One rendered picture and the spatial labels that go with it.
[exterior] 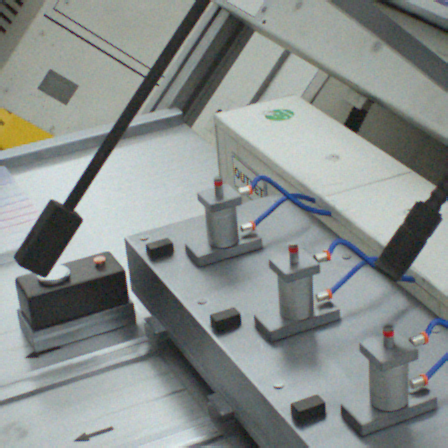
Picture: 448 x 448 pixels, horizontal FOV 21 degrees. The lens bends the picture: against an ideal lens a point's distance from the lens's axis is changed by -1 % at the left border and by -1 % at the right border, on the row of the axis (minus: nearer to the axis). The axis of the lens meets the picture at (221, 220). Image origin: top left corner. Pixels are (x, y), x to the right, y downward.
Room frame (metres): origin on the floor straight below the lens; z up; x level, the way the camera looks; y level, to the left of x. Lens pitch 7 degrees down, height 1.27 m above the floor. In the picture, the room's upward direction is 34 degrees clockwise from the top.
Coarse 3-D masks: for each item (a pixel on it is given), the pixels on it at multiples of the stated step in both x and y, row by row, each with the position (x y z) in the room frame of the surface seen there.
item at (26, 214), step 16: (0, 176) 1.09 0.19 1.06; (0, 192) 1.06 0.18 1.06; (16, 192) 1.06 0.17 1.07; (0, 208) 1.03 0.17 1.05; (16, 208) 1.03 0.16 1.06; (32, 208) 1.03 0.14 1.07; (0, 224) 1.00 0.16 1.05; (16, 224) 1.00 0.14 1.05; (32, 224) 1.00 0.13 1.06; (0, 240) 0.97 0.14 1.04; (16, 240) 0.97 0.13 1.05; (0, 256) 0.95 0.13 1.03
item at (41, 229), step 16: (48, 208) 0.71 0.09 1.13; (64, 208) 0.71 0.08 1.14; (48, 224) 0.71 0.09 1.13; (64, 224) 0.71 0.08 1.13; (80, 224) 0.72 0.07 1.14; (32, 240) 0.71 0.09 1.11; (48, 240) 0.71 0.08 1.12; (64, 240) 0.72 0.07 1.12; (16, 256) 0.71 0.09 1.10; (32, 256) 0.71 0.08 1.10; (48, 256) 0.71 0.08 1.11; (32, 272) 0.71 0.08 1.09; (48, 272) 0.72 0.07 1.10
